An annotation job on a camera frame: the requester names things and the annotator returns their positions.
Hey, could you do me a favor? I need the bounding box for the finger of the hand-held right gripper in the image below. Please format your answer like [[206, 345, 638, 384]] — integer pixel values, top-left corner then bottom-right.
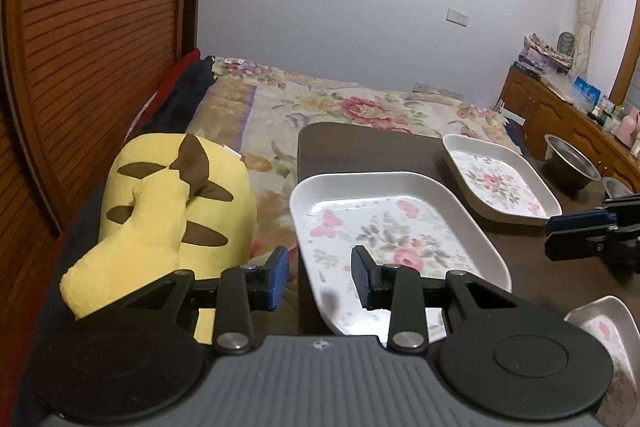
[[547, 202, 618, 235], [545, 227, 618, 262]]

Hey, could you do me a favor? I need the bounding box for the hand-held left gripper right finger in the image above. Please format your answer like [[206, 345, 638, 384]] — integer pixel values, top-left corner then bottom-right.
[[351, 245, 518, 352]]

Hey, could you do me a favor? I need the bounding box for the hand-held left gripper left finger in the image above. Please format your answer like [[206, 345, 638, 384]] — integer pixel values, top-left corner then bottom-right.
[[120, 246, 291, 354]]

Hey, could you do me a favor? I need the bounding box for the large steel bowl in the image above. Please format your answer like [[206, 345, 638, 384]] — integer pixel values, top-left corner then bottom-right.
[[601, 176, 636, 200]]

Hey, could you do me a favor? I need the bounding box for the small deep steel bowl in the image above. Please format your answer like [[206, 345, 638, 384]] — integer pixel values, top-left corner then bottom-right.
[[544, 134, 602, 194]]

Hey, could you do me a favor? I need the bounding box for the white floral plate with butterfly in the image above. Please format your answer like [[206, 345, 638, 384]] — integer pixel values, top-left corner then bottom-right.
[[290, 172, 513, 338]]

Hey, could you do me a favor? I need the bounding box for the pink bottle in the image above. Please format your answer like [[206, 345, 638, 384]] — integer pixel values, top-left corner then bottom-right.
[[616, 107, 640, 144]]

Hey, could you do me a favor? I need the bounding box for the wooden cabinet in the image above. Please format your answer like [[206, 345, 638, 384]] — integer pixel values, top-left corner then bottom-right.
[[499, 64, 640, 194]]

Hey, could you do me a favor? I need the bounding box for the blue box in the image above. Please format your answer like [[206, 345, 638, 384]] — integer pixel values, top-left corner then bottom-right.
[[573, 77, 603, 111]]

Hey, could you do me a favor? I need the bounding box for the white cardboard box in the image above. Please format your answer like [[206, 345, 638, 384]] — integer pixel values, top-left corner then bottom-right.
[[496, 98, 526, 126]]

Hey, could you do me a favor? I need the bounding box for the clear plastic bag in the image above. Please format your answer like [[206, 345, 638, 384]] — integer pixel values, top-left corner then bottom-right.
[[541, 72, 577, 102]]

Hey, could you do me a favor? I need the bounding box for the yellow plush toy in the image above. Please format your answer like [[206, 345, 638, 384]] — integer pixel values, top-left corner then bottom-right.
[[60, 132, 258, 343]]

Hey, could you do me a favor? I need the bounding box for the stack of papers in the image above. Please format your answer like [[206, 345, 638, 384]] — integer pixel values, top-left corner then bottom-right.
[[516, 34, 572, 76]]

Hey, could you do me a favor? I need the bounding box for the floral blanket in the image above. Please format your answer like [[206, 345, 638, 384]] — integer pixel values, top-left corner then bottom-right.
[[185, 57, 525, 270]]

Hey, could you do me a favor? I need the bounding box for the small grey fan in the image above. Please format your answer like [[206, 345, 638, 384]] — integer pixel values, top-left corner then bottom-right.
[[556, 31, 579, 58]]

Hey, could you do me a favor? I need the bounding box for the red pillow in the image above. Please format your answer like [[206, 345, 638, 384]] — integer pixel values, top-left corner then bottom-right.
[[131, 48, 202, 128]]

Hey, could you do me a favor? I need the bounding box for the wooden louvered wardrobe door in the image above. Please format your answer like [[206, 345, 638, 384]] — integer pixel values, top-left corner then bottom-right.
[[0, 0, 211, 358]]

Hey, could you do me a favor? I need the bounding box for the wooden window frame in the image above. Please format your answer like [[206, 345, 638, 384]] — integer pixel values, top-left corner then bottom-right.
[[611, 0, 640, 108]]

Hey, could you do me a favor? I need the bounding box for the white wall power strip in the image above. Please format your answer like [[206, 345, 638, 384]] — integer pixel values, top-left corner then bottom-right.
[[413, 81, 464, 96]]

